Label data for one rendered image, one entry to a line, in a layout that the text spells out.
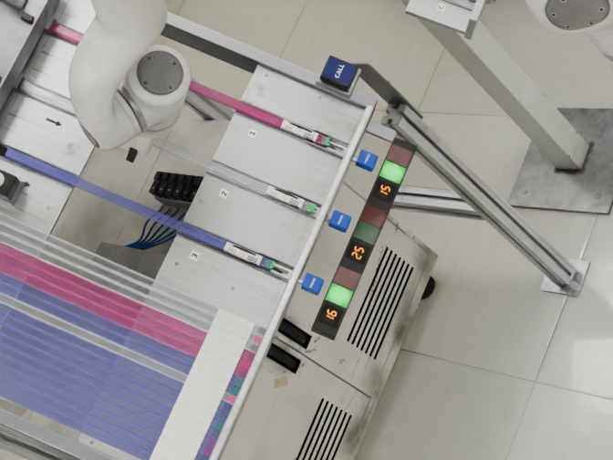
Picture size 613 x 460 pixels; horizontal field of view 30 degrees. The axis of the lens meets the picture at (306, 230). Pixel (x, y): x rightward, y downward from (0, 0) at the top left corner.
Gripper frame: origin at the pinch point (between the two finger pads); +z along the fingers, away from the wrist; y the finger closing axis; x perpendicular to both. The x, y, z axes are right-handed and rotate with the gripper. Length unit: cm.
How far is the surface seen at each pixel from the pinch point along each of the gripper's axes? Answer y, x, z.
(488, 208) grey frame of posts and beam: -21, 61, 19
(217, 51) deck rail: -19.1, 4.4, 2.2
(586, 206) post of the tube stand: -39, 85, 40
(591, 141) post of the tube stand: -55, 83, 44
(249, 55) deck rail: -19.5, 9.4, -1.7
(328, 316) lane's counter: 14.2, 37.9, -4.6
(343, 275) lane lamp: 7.3, 37.4, -4.5
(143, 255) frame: 10.9, 7.7, 35.6
